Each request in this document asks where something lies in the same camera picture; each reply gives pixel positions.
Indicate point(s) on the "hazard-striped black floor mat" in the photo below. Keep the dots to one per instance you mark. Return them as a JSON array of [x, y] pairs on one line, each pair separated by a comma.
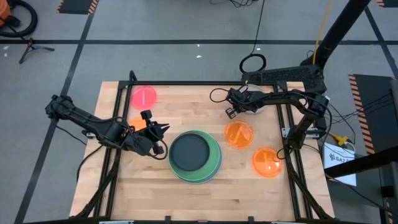
[[390, 2], [373, 99], [76, 5]]

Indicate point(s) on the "charcoal black plastic plate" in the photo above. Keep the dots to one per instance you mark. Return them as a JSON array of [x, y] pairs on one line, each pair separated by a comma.
[[190, 152]]

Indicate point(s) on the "black side table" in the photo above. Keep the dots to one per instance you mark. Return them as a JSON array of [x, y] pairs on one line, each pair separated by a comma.
[[357, 161]]

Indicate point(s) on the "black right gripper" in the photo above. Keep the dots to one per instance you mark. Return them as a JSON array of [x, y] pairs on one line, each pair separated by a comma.
[[244, 101]]

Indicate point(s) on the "light green large plate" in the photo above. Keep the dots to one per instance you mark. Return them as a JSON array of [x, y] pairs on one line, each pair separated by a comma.
[[191, 176]]

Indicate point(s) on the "pale mint plastic plate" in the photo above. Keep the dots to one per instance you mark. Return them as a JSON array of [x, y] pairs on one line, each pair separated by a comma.
[[214, 178]]

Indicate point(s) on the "black slanted pole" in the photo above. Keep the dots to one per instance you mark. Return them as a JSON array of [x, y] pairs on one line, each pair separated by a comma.
[[339, 29]]

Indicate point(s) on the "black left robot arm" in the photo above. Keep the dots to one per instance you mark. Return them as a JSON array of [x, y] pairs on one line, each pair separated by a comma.
[[81, 116]]

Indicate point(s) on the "yellow plug connector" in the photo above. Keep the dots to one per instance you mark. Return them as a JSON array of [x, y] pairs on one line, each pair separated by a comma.
[[340, 140]]

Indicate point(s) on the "white printed sign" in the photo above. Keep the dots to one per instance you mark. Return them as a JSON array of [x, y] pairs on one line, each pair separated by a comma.
[[337, 165]]

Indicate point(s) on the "orange vacuum cleaner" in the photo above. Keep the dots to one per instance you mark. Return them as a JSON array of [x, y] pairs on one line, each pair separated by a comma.
[[3, 11]]

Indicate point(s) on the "black perforated computer case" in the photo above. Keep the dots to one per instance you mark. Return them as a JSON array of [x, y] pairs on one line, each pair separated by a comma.
[[283, 76]]

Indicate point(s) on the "dark green large plate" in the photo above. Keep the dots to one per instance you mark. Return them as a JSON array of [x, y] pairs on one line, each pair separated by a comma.
[[220, 158]]

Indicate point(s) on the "pink transparent small plate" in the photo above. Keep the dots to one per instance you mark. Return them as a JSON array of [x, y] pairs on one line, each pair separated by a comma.
[[138, 98]]

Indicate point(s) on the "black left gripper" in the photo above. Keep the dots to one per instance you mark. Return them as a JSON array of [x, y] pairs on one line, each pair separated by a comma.
[[140, 143]]

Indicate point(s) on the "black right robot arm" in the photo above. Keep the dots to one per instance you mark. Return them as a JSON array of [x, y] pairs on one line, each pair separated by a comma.
[[280, 96]]

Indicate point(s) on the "black aluminium table frame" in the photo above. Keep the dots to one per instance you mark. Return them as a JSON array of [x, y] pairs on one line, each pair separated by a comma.
[[202, 83]]

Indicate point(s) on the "orange transparent small plate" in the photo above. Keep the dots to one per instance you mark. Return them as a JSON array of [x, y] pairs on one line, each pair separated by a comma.
[[264, 166], [136, 123], [245, 137]]

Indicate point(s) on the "black tripod stand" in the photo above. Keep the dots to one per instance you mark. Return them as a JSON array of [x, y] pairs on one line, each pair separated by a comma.
[[31, 46]]

